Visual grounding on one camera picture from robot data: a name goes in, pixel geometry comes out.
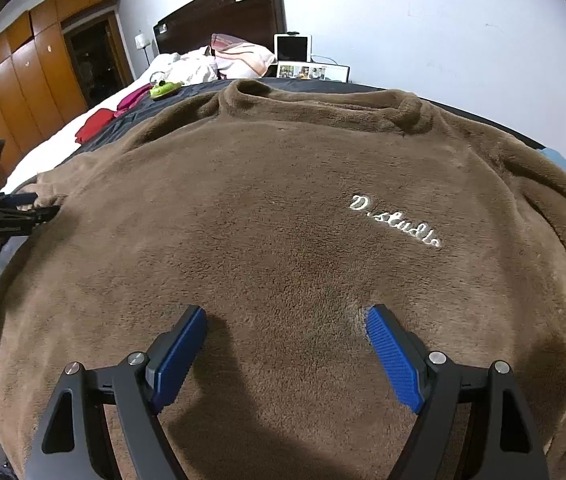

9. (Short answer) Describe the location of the photo frame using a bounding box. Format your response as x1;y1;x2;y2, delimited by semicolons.
276;61;351;83

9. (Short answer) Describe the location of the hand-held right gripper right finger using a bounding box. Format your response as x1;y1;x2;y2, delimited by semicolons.
365;304;549;480

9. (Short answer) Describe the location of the dark wooden headboard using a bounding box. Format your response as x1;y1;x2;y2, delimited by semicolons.
153;0;288;56

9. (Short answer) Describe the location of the white bedside lamp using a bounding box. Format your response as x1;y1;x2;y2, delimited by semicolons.
134;34;151;68

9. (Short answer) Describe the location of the white tablet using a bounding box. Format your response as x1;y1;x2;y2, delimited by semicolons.
274;33;312;63

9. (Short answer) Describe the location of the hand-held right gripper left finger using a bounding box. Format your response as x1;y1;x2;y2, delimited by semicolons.
25;305;209;480

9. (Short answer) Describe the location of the wooden wardrobe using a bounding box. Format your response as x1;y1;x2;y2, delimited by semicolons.
0;0;131;171

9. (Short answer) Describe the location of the pink striped pillow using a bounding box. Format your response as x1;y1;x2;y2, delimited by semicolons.
211;33;277;79

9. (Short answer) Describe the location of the magenta garment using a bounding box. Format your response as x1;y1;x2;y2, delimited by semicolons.
115;85;156;118

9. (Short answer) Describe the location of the brown fleece sweater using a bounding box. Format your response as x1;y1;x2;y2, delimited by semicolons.
0;79;566;480

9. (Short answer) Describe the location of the white quilt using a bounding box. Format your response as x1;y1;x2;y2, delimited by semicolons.
0;67;164;196

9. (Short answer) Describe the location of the red folded garment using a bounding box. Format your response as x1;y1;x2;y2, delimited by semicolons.
75;109;114;145

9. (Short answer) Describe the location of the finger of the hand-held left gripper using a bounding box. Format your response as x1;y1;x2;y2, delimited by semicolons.
0;191;40;209
25;205;62;224

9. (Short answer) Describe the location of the light blue cloth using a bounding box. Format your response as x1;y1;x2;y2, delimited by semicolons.
538;147;566;181

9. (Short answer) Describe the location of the green toy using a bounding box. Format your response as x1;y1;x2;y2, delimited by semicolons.
149;80;184;99

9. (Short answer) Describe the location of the cream pink quilt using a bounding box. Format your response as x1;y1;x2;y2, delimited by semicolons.
149;46;220;87

